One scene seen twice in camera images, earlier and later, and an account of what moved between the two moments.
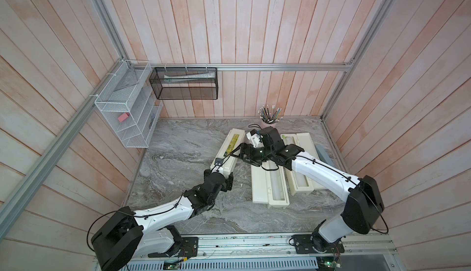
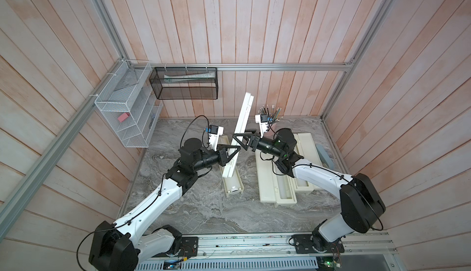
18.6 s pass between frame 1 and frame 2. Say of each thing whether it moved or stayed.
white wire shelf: stayed
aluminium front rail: stayed
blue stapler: stayed
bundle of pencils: stayed
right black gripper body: moved
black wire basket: stayed
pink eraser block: stayed
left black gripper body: moved
